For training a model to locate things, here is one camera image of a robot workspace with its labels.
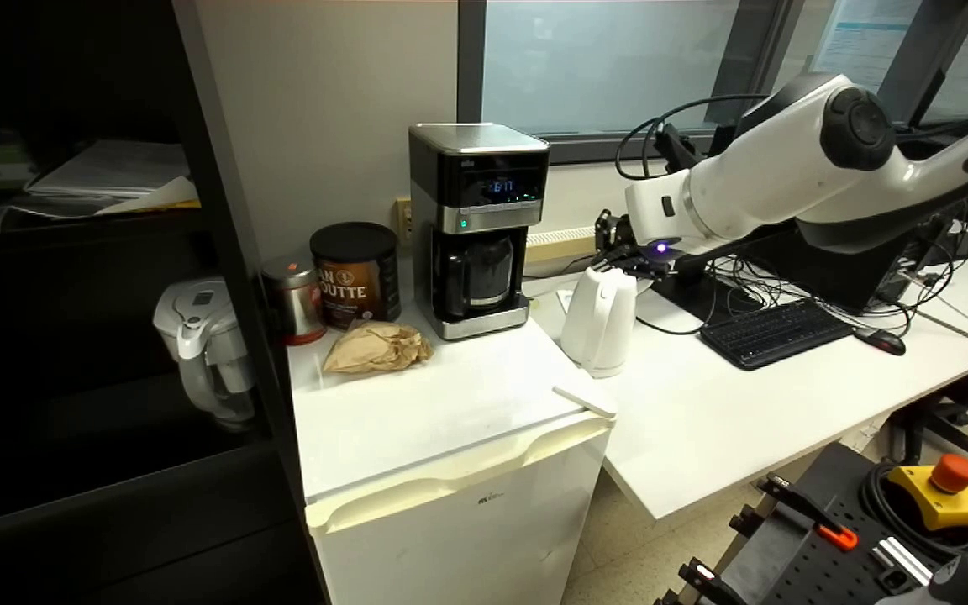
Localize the black orange bar clamp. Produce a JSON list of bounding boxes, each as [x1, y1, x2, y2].
[[755, 474, 863, 553], [675, 553, 754, 605]]

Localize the black shelving unit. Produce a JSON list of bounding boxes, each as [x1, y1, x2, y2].
[[0, 0, 326, 605]]

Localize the stack of white papers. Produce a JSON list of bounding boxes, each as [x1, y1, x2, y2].
[[0, 138, 203, 236]]

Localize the white water filter pitcher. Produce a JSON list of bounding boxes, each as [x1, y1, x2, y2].
[[150, 274, 259, 429]]

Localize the dark brown coffee can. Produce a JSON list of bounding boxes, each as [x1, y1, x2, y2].
[[308, 218, 405, 331]]

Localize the black silver drip coffeemaker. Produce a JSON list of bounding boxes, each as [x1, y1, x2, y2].
[[406, 117, 552, 343]]

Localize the black office chair base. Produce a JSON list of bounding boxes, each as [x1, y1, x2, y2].
[[889, 352, 968, 488]]

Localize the bundle of desk cables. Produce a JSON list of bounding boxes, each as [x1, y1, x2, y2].
[[702, 253, 815, 315]]

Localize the black computer mouse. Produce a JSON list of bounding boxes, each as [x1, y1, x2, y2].
[[856, 321, 911, 358]]

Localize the white mini fridge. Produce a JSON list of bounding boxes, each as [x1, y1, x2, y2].
[[287, 297, 619, 605]]

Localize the yellow red emergency stop button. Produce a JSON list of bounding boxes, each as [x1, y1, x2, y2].
[[885, 450, 968, 536]]

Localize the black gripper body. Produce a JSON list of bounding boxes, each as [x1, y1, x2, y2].
[[613, 206, 658, 269]]

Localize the white electric kettle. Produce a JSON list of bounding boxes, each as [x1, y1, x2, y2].
[[557, 263, 642, 380]]

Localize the black open laptop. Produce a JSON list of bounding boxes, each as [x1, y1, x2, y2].
[[652, 218, 960, 329]]

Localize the beige wall cable duct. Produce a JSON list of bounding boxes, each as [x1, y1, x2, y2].
[[520, 222, 601, 278]]

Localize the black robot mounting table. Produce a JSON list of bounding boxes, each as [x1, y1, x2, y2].
[[652, 440, 968, 605]]

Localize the black keyboard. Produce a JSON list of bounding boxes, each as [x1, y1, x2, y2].
[[701, 297, 856, 371]]

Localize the grey window frame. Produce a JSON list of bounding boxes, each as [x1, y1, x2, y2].
[[455, 0, 968, 169]]

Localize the crumpled brown paper bag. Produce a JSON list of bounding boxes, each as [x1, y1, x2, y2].
[[321, 319, 436, 380]]

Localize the small red silver can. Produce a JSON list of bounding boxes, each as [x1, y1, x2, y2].
[[278, 258, 326, 346]]

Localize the beige wall socket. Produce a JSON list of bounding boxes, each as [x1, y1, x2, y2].
[[390, 193, 419, 244]]

